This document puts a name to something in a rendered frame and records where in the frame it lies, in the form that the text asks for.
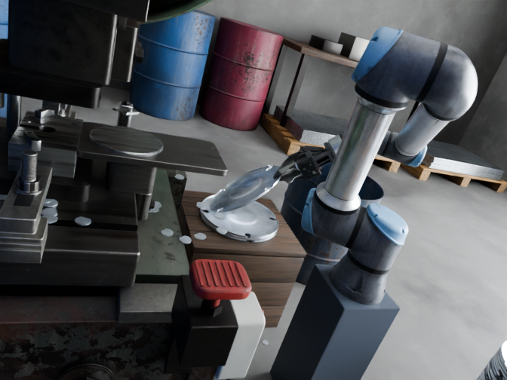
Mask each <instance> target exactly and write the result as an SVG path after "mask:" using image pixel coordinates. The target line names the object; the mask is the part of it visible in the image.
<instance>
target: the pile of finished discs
mask: <svg viewBox="0 0 507 380"><path fill-rule="evenodd" d="M214 196H215V195H211V196H209V197H207V198H205V199H204V200H203V201H202V203H204V204H206V207H205V208H202V209H201V208H200V215H201V218H202V220H203V221H204V223H205V224H206V225H207V226H208V227H210V228H211V229H213V230H214V231H215V232H217V228H219V227H221V228H225V229H226V230H227V232H226V233H225V234H222V235H223V236H225V237H228V238H231V239H234V240H237V241H244V242H249V241H250V242H251V243H256V242H263V241H267V240H269V239H271V238H273V237H274V236H275V234H276V232H277V230H278V220H276V218H275V214H274V213H273V212H272V211H271V210H269V209H268V208H267V207H265V206H263V205H262V204H260V203H258V202H256V201H253V202H251V203H249V204H247V205H245V206H243V207H241V208H238V209H237V210H233V211H229V212H226V213H223V214H224V215H225V219H218V218H216V217H215V216H214V215H215V214H217V213H214V212H212V211H211V210H210V208H209V204H210V201H211V200H212V198H213V197H214ZM217 233H218V232H217ZM247 240H249V241H247Z"/></svg>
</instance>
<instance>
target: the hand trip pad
mask: <svg viewBox="0 0 507 380"><path fill-rule="evenodd" d="M189 277H190V280H191V284H192V290H193V292H194V294H196V296H198V297H199V298H201V299H206V300H207V303H208V304H209V305H210V306H212V307H217V306H218V305H219V303H220V300H242V299H246V298H247V297H248V296H249V294H250V291H251V283H250V280H249V278H248V276H247V273H246V271H245V269H244V267H243V265H241V264H240V263H239V262H236V261H231V260H215V259H197V260H195V261H193V262H192V264H191V265H190V267H189Z"/></svg>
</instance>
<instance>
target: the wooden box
mask: <svg viewBox="0 0 507 380"><path fill-rule="evenodd" d="M211 195H215V193H208V192H194V191H187V190H184V194H183V200H182V204H181V207H180V213H179V216H178V221H179V224H180V230H181V233H182V236H188V237H190V238H191V239H192V241H191V243H189V244H184V246H185V249H186V255H187V259H188V262H189V267H190V265H191V264H192V262H193V261H195V260H197V259H215V260H231V261H236V262H239V263H240V264H241V265H243V267H244V269H245V271H246V273H247V276H248V278H249V280H250V283H251V292H254V293H255V295H256V298H257V301H258V302H259V304H260V307H261V308H263V310H264V317H265V321H266V323H265V327H264V328H267V327H277V326H278V323H279V320H280V319H281V316H282V313H283V311H284V308H285V305H286V304H287V300H288V298H289V296H290V293H291V290H292V289H293V285H294V282H295V281H296V278H297V275H298V274H299V271H300V268H301V266H302V263H303V260H304V258H303V257H306V251H305V250H304V249H303V247H302V245H301V244H300V242H299V241H298V240H297V238H296V236H295V235H294V233H293V232H292V231H291V229H290V227H289V226H288V224H287V223H286V222H285V220H284V218H283V216H282V215H281V214H280V212H279V211H278V209H277V207H276V206H275V205H274V203H273V202H272V200H270V199H263V198H258V199H256V200H255V201H256V202H258V203H260V204H262V205H263V206H265V207H267V208H268V209H269V210H271V211H272V212H273V213H274V214H275V218H276V220H278V230H277V232H276V234H275V236H274V237H273V238H271V239H269V240H267V241H263V242H256V243H251V242H250V241H249V240H247V241H249V242H244V241H237V240H234V239H231V238H228V237H225V236H223V235H221V234H219V233H217V232H215V231H214V230H213V229H211V228H210V227H208V226H207V225H206V224H205V223H204V221H203V220H202V218H201V215H200V208H198V207H196V205H197V202H202V201H203V200H204V199H205V198H207V197H209V196H211ZM197 233H202V234H205V235H206V238H205V239H204V240H199V239H197V238H195V236H194V235H195V234H197Z"/></svg>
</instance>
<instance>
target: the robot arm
mask: <svg viewBox="0 0 507 380"><path fill-rule="evenodd" d="M351 79H352V80H353V81H354V82H356V84H355V88H354V92H355V94H356V96H357V98H358V100H357V102H356V104H355V107H354V110H353V112H352V115H351V118H350V119H349V123H348V125H347V128H346V131H345V132H343V133H341V134H339V135H337V136H335V137H333V138H331V139H329V140H328V142H325V143H324V146H325V149H324V148H323V147H317V146H305V147H303V148H302V150H303V151H302V152H300V151H298V152H296V153H293V154H291V155H289V156H288V157H287V158H286V160H285V161H284V162H283V163H282V165H281V166H280V167H279V168H278V169H277V170H276V172H275V174H274V176H273V179H274V178H276V177H278V176H279V175H280V174H284V175H282V177H281V178H280V180H279V181H285V182H286V183H291V182H293V180H294V179H302V178H304V179H305V180H306V181H309V180H310V178H311V179H314V178H315V177H317V176H320V175H321V172H320V169H321V167H323V166H324V165H326V164H329V163H330V162H331V163H332V166H331V169H330V172H329V174H328V176H327V179H326V182H321V183H320V184H319V185H318V186H317V188H311V189H310V191H309V194H308V197H307V199H306V204H305V206H304V210H303V216H302V221H301V225H302V228H303V229H304V230H305V231H307V232H309V233H311V234H313V235H314V236H319V237H320V238H323V239H326V240H328V241H331V242H334V243H335V244H339V245H341V246H343V247H346V248H349V250H348V252H347V254H345V255H344V257H343V258H341V260H340V261H339V262H338V263H337V264H335V266H334V267H333V269H332V271H331V273H330V280H331V282H332V284H333V285H334V286H335V288H336V289H337V290H338V291H339V292H340V293H342V294H343V295H344V296H346V297H347V298H349V299H351V300H353V301H355V302H358V303H361V304H365V305H375V304H378V303H380V302H381V301H382V299H383V296H384V295H385V293H386V281H387V274H388V272H389V269H390V268H391V267H392V264H393V262H394V261H395V258H396V256H397V255H398V252H399V250H400V249H401V247H402V246H403V245H404V240H405V238H406V236H407V233H408V227H407V223H406V222H405V221H404V220H403V219H402V218H401V217H400V216H399V215H398V214H397V213H395V212H394V211H392V210H390V209H389V208H387V207H384V206H383V205H380V204H369V205H368V206H367V208H366V207H362V206H360V203H361V199H360V197H359V195H358V193H359V191H360V189H361V187H362V184H363V182H364V180H365V178H366V176H367V173H368V171H369V169H370V167H371V164H372V163H373V160H374V158H375V157H376V155H380V156H383V157H385V158H389V159H391V160H393V161H397V162H400V163H402V164H403V165H408V166H411V167H418V166H419V165H420V164H421V162H422V161H423V159H424V157H425V154H426V150H427V144H428V143H429V142H430V141H431V140H432V139H433V138H434V137H435V136H436V135H437V134H438V133H439V132H440V131H441V130H442V129H443V128H444V127H445V126H446V125H447V124H448V123H449V121H454V120H456V119H458V118H460V117H461V116H463V115H464V114H465V113H466V112H467V111H468V110H469V108H470V107H471V105H472V104H473V102H474V100H475V97H476V94H477V89H478V78H477V74H476V71H475V67H474V66H473V64H472V61H471V60H470V59H469V58H468V57H467V55H466V54H465V53H464V52H463V51H461V50H460V49H459V48H457V47H454V46H453V45H450V44H444V43H441V42H439V41H434V40H431V39H428V38H424V37H421V36H418V35H414V34H411V33H409V32H404V31H403V29H399V30H398V29H393V28H389V27H386V26H382V27H380V28H378V29H377V30H376V31H375V32H374V34H373V36H372V38H371V39H370V41H369V43H368V45H367V47H366V49H365V51H364V53H363V55H362V57H361V59H360V60H359V62H358V65H357V66H356V68H355V71H354V72H353V74H352V77H351ZM410 100H416V101H418V102H421V103H420V105H419V106H418V108H417V109H416V111H415V112H414V113H413V114H412V116H411V117H410V119H409V120H408V122H407V123H406V124H405V125H404V127H403V128H402V130H401V131H400V133H399V134H396V133H393V132H391V131H388V129H389V125H390V124H391V122H392V119H393V118H394V115H395V113H396V112H397V111H400V110H402V109H405V108H406V107H407V104H408V103H409V101H410ZM296 163H297V166H298V168H299V169H300V170H298V169H296V168H294V165H296ZM292 168H294V169H292ZM289 169H292V171H291V172H289V173H287V171H288V170H289ZM316 175H317V176H316Z"/></svg>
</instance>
